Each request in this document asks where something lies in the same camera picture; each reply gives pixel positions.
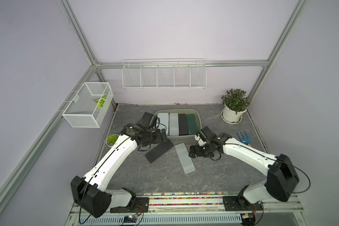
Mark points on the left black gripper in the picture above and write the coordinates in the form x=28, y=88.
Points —
x=158, y=137

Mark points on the frosted clear pencil case front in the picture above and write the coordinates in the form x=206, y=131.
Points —
x=173, y=124

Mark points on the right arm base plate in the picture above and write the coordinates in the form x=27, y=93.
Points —
x=237, y=202

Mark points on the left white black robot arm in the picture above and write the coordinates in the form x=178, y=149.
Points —
x=90, y=192

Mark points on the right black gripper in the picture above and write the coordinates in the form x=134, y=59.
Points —
x=197, y=152

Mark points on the small potted succulent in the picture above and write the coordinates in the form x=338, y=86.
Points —
x=111, y=140

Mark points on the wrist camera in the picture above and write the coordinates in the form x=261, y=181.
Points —
x=205, y=134
x=149, y=120

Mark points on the frosted clear pencil case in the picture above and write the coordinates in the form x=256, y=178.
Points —
x=173, y=124
x=184, y=158

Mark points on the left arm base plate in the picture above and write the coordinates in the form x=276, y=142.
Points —
x=137, y=205

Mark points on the aluminium rail front frame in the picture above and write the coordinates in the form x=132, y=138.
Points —
x=197, y=209

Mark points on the dark green pencil case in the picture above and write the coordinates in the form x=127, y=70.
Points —
x=191, y=124

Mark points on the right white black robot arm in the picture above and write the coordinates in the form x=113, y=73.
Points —
x=281, y=176

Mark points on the black pencil case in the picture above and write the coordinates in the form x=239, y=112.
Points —
x=158, y=151
x=183, y=127

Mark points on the large potted green plant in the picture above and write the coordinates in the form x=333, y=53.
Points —
x=235, y=103

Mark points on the green leaf toy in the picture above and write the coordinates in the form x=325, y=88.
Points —
x=100, y=101

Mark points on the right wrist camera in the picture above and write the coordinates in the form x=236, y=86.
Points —
x=205, y=134

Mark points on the grey-green plastic storage box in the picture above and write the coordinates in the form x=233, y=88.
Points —
x=184, y=111

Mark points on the white mesh wall basket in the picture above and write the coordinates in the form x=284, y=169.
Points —
x=82, y=111

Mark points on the blue fork yellow handle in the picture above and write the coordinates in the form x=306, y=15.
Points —
x=244, y=137

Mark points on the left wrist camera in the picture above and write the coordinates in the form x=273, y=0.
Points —
x=149, y=120

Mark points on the pale blue pencil case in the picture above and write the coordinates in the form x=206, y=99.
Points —
x=163, y=122

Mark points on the white wire wall shelf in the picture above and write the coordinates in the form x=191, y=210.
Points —
x=166, y=74

